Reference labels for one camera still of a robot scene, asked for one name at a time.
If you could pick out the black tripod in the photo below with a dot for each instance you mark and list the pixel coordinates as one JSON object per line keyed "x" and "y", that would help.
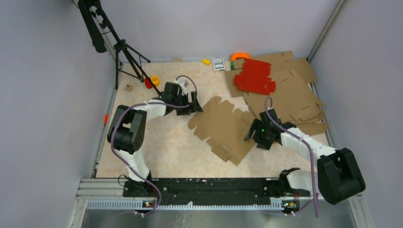
{"x": 95, "y": 18}

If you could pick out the red cardboard box blank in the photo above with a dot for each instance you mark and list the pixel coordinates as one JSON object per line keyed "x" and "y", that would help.
{"x": 255, "y": 77}

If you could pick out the brown cardboard box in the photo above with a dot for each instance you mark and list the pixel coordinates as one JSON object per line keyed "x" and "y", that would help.
{"x": 224, "y": 128}

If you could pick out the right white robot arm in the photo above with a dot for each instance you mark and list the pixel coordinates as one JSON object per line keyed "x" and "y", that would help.
{"x": 334, "y": 175}

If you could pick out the yellow block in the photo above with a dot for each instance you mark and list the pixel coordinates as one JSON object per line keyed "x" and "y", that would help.
{"x": 206, "y": 61}

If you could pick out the playing card deck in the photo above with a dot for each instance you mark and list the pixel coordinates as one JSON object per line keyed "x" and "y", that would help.
{"x": 218, "y": 64}

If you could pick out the yellow and red toy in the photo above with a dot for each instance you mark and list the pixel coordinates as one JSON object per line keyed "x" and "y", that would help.
{"x": 154, "y": 81}

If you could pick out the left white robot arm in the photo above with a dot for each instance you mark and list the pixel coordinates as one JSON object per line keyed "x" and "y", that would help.
{"x": 126, "y": 134}

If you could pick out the stack of brown cardboard blanks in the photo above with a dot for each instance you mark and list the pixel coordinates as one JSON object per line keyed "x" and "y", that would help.
{"x": 293, "y": 100}

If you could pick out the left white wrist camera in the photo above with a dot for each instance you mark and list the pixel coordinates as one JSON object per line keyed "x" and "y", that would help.
{"x": 182, "y": 87}

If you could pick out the small wooden block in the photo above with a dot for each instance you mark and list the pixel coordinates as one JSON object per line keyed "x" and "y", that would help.
{"x": 129, "y": 88}

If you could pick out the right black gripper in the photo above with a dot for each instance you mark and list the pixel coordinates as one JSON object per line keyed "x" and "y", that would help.
{"x": 257, "y": 125}

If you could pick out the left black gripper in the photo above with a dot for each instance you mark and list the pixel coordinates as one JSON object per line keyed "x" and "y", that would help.
{"x": 196, "y": 107}

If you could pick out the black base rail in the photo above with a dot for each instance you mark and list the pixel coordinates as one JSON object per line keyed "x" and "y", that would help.
{"x": 215, "y": 193}

